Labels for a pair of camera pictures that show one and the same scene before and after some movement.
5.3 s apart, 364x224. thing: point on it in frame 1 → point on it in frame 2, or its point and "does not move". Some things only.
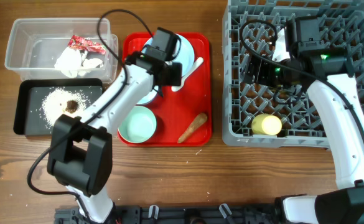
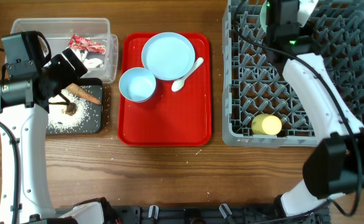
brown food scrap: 71,106 does not move
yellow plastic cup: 266,124 does not move
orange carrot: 200,119 → 74,88
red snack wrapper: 79,42 does not move
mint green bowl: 137,125 → 263,16
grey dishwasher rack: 267,116 does not move
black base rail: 155,214 does not move
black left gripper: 175,78 → 69,74
